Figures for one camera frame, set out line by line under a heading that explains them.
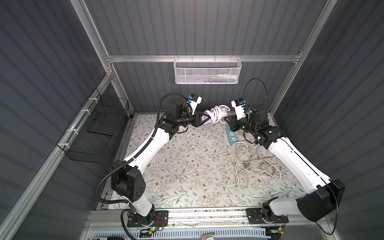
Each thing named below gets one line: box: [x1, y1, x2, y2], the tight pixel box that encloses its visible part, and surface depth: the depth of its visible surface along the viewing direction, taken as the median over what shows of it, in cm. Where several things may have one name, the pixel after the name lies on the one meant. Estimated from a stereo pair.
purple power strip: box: [201, 107, 228, 125], surface depth 74 cm
